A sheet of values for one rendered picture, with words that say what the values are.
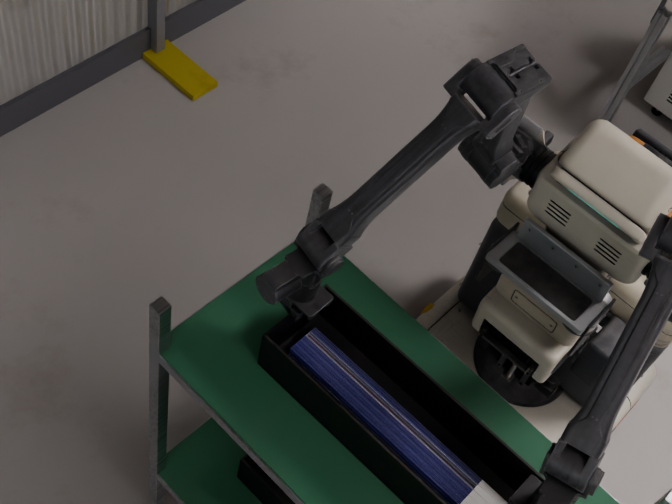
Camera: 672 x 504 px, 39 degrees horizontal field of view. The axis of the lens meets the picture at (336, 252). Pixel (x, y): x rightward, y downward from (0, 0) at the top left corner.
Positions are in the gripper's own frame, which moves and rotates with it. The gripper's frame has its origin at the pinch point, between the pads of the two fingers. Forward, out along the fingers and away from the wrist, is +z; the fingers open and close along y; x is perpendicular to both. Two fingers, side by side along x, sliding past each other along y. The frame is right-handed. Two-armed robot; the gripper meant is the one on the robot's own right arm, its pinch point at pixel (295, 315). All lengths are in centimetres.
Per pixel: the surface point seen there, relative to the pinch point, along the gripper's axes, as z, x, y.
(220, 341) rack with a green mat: 8.9, -10.7, -8.5
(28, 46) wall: 73, 46, -153
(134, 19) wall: 85, 90, -153
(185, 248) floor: 104, 46, -76
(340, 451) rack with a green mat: 8.6, -10.1, 23.3
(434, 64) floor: 102, 180, -79
